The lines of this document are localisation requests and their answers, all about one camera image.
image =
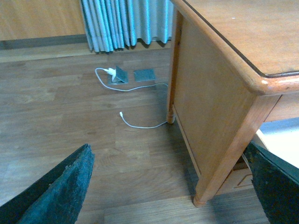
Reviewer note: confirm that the wooden nightstand cabinet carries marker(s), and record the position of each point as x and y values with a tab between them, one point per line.
234	66

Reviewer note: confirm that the grey pleated curtain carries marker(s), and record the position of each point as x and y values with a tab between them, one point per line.
117	24

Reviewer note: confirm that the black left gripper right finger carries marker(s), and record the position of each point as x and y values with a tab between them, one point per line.
276	183

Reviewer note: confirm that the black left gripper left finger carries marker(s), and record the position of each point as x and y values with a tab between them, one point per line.
57	197

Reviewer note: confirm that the white charger plug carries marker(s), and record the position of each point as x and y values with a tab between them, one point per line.
110	71

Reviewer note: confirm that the open metal floor socket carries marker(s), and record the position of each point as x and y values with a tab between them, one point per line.
120	78

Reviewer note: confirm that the closed metal floor socket cover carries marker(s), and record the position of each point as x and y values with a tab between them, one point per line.
144	75

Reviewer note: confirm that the light wooden partition panel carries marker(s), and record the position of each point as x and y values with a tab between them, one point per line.
25	19

